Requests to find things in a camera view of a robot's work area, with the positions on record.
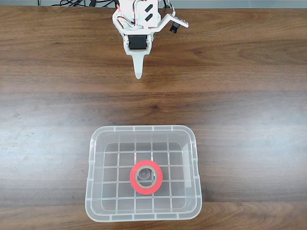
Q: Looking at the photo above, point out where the red tape roll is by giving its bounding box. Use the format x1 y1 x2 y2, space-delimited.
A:
130 160 164 195

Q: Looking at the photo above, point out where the black camera cable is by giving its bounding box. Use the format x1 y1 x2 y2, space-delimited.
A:
165 0 176 17

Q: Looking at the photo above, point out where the clear plastic box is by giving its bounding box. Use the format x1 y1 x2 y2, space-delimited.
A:
85 124 203 222

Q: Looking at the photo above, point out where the gripper camera circuit board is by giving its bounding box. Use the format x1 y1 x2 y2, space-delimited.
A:
167 13 189 35

